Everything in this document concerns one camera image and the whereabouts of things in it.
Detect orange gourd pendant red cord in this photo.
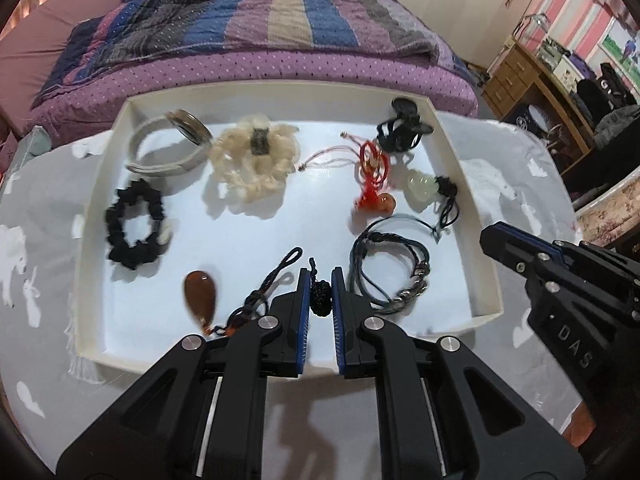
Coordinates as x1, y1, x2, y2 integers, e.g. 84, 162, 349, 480
352, 172, 398, 216

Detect wooden desk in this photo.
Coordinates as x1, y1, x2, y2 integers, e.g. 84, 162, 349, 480
482, 35, 640, 161

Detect pale jade pendant black cord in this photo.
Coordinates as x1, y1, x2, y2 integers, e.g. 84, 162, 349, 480
407, 170, 459, 241

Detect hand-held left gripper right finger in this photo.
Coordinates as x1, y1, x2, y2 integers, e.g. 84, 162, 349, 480
330, 266, 586, 480

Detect black hair claw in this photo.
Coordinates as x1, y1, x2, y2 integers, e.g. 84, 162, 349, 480
376, 97, 433, 153

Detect white shallow tray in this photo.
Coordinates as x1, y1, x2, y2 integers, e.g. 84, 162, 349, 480
75, 82, 503, 376

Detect black carved bead pendant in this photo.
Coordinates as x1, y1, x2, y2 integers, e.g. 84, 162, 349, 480
307, 257, 333, 318

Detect red braided bracelet jade beads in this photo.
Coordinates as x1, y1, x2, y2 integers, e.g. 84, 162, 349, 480
297, 131, 392, 193

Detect black leather bracelet metal beads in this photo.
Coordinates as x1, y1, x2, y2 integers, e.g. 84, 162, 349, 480
347, 214, 441, 317

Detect floral bedding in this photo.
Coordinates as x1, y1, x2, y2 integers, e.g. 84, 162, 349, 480
575, 170, 640, 246

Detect striped purple quilt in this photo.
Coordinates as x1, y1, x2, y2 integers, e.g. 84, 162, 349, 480
31, 0, 478, 133

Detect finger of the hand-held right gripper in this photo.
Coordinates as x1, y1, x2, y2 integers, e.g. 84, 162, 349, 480
479, 221, 569, 274

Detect cream ruffled scrunchie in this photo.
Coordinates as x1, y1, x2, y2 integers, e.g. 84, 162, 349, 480
207, 114, 301, 204

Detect mauve bed cushion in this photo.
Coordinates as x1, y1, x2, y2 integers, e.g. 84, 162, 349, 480
0, 0, 151, 136

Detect brown teardrop pendant black cord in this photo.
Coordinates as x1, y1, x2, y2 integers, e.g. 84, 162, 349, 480
182, 247, 303, 338

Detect black scrunchie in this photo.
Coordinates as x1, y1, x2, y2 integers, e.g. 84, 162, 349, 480
105, 178, 173, 268

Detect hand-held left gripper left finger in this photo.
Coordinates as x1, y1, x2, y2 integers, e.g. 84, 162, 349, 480
55, 267, 313, 480

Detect white band wristwatch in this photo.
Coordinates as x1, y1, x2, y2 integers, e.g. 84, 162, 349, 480
125, 109, 213, 177

